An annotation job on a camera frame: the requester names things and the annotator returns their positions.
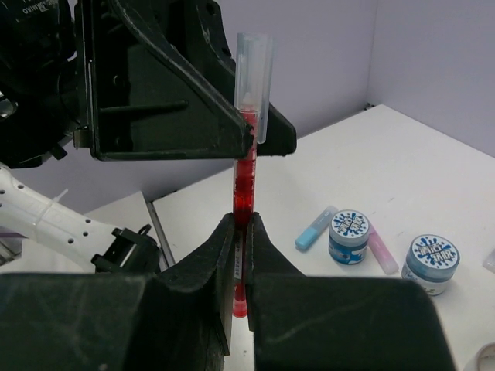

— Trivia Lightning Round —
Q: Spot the pink highlighter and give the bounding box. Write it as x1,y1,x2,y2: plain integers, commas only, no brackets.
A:
368,225,398,275

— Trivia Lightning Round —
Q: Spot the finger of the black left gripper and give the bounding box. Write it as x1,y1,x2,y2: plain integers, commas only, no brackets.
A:
257,104,297,156

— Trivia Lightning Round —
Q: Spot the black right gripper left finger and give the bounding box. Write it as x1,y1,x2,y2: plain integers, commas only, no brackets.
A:
1,214,235,370

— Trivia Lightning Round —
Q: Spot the clear red pen cap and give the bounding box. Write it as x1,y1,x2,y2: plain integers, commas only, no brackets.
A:
234,32,273,144

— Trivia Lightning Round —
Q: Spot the blue highlighter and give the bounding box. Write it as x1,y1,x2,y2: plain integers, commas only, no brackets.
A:
295,206,338,252

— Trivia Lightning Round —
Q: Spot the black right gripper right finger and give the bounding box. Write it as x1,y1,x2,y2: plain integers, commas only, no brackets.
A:
246,213,455,370

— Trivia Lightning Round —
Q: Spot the red gel pen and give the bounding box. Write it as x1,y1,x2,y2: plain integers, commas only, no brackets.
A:
233,93,260,318

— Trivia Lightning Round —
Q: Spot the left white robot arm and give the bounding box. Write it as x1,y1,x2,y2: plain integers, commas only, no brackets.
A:
1,1,296,273

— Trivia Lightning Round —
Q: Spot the blue paint jar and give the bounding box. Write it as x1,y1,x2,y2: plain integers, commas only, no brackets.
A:
329,209,370,265
401,234,461,296

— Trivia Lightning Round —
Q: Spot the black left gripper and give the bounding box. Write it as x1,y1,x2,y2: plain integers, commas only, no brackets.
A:
1,1,252,168

